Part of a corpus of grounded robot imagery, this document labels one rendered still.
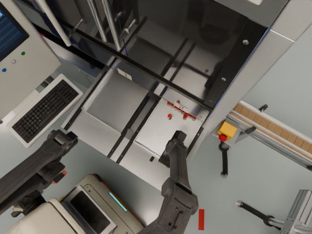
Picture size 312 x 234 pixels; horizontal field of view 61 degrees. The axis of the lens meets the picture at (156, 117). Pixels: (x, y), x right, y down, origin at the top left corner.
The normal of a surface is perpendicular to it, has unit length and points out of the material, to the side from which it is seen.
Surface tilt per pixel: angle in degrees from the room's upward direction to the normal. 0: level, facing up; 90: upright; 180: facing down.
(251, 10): 90
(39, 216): 43
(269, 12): 90
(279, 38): 90
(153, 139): 0
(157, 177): 0
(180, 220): 24
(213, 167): 0
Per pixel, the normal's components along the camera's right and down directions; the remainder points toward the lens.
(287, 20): -0.53, 0.82
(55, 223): 0.47, -0.66
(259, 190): -0.01, -0.25
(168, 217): 0.37, -0.37
